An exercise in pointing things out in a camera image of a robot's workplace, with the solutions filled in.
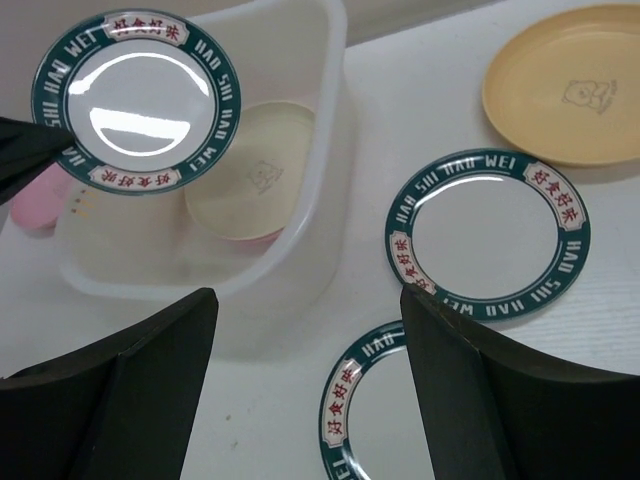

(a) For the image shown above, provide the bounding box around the white plastic bin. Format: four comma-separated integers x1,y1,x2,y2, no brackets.
54,1,358,357

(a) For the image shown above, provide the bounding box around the green rimmed white plate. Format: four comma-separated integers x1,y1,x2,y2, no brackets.
31,9,242,196

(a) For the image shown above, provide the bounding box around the pink bear plate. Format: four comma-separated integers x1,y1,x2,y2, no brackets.
9,164,73,230

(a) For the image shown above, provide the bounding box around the cream bear plate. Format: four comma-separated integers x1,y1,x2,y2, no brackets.
185,102,315,242

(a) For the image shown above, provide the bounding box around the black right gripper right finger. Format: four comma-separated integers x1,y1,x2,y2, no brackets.
400,285,639,479

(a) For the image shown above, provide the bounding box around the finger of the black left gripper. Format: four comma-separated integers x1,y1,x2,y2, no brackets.
0,117,75,203

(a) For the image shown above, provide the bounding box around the yellow plate on right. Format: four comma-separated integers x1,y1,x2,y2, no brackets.
482,4,639,167

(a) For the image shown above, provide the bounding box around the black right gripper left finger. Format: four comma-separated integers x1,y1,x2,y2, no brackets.
1,288,219,479

